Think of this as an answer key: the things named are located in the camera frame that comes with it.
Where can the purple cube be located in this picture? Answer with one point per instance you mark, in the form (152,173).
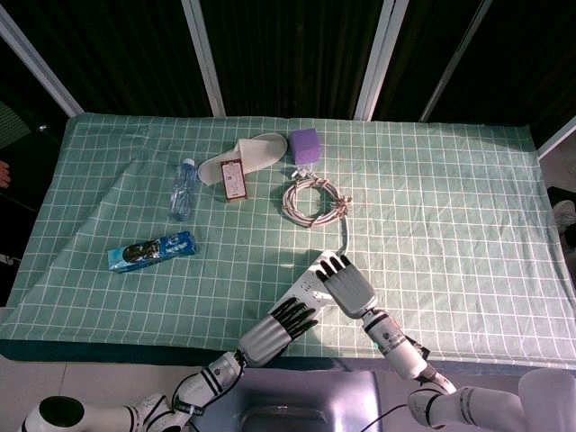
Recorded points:
(303,146)

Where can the green checked tablecloth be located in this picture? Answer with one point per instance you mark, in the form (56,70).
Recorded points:
(180,292)

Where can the clear plastic water bottle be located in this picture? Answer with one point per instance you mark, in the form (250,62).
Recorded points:
(182,193)

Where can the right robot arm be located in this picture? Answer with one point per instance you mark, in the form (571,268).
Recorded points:
(400,348)

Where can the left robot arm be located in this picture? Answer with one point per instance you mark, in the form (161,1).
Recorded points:
(211,375)

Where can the blue cookie box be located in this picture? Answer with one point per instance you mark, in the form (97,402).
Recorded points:
(153,249)

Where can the dark teal under cloth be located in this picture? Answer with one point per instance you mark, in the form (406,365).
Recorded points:
(90,355)

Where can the white frame post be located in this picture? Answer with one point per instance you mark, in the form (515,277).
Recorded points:
(558,135)
(380,58)
(40,67)
(454,58)
(204,58)

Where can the white power strip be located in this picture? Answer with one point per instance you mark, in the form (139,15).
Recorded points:
(306,288)

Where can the small red-brown box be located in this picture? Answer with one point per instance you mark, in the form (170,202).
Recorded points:
(234,180)

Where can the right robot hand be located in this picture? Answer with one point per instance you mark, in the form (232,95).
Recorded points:
(351,290)

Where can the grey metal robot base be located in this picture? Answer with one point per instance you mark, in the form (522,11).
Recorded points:
(306,400)

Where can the white slipper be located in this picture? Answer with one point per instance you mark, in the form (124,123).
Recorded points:
(261,150)

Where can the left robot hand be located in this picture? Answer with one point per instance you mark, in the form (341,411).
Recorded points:
(265,337)

